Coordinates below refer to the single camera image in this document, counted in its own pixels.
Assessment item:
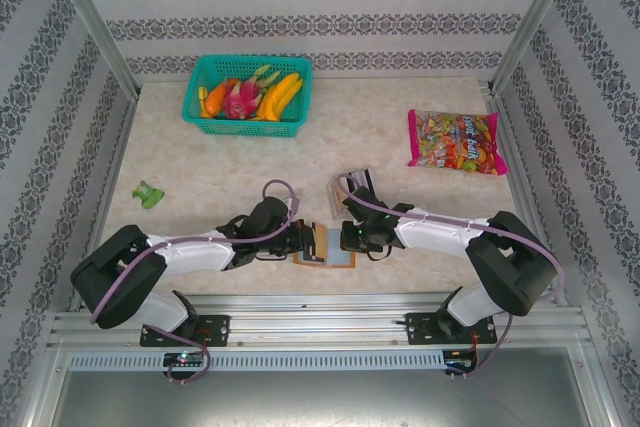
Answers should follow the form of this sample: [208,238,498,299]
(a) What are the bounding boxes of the orange card holder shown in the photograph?
[292,224,359,271]

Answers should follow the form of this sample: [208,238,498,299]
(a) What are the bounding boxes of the clear acrylic card box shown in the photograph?
[325,166,375,221]

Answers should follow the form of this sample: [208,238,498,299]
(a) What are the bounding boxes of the teal plastic basket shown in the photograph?
[180,54,314,139]

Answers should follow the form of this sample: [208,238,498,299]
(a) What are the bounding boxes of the pink fruit candy bag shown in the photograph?
[407,109,510,177]

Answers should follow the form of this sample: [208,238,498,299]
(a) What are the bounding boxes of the yellow banana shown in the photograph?
[269,77,305,122]
[255,71,301,121]

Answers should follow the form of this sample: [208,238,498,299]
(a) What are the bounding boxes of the small green toy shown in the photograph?
[131,180,165,209]

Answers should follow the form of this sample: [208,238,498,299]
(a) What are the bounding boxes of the small controller board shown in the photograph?
[444,349,479,373]
[163,351,206,368]

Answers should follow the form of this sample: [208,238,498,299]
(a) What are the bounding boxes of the pink dragon fruit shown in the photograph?
[222,64,282,121]

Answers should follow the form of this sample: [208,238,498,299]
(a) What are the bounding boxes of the grey metal shelf panel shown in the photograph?
[47,344,609,427]

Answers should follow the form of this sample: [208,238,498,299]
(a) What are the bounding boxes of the orange toy fruit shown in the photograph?
[204,82,230,116]

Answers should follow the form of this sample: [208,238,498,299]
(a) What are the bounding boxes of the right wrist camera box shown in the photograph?
[344,185,389,221]

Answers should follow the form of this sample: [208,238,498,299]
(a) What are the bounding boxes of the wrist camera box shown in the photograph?
[248,196,294,236]
[344,185,389,221]

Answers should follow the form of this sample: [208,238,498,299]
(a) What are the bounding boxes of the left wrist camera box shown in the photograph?
[248,196,294,236]

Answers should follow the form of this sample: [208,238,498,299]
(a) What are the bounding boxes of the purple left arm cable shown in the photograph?
[89,179,301,384]

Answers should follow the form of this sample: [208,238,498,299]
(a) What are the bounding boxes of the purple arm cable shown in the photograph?
[89,179,301,384]
[335,172,564,379]

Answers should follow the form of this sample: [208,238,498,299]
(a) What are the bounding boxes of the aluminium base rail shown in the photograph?
[47,293,594,348]

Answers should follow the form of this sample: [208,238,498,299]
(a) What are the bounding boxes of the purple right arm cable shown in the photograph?
[335,172,564,379]

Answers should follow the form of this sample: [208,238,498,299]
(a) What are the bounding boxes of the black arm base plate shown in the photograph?
[404,310,499,347]
[139,314,231,348]

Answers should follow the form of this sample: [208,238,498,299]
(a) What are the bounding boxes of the slotted grey cable duct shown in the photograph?
[66,349,447,373]

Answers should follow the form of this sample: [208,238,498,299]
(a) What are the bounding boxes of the aluminium side rail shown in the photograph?
[68,94,140,312]
[478,80,570,307]

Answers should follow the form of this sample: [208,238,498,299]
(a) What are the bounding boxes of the aluminium frame post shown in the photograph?
[42,0,142,98]
[487,0,585,94]

